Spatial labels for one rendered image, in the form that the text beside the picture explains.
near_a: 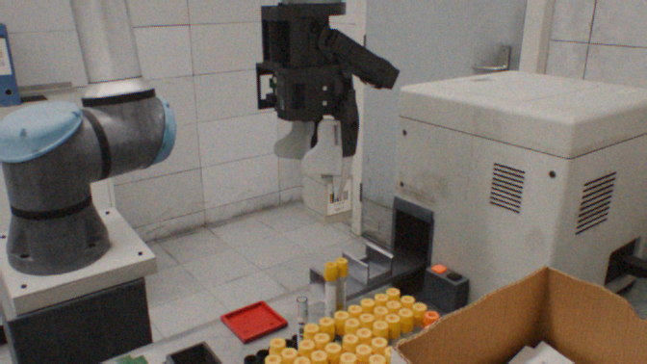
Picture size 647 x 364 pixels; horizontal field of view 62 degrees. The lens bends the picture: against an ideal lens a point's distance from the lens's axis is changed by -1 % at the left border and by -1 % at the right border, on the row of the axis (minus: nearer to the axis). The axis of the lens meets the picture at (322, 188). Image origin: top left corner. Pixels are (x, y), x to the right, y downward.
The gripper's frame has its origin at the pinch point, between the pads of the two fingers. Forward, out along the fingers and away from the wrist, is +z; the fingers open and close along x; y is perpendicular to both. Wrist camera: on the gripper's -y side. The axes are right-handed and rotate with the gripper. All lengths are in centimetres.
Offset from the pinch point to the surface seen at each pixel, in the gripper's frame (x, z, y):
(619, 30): -50, -8, -148
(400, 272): -2.6, 18.1, -14.4
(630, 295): 17, 22, -44
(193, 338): -9.1, 22.0, 15.4
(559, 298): 21.8, 10.3, -15.9
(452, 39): -114, -1, -137
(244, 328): -7.1, 21.8, 8.9
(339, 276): 1.2, 12.8, -0.8
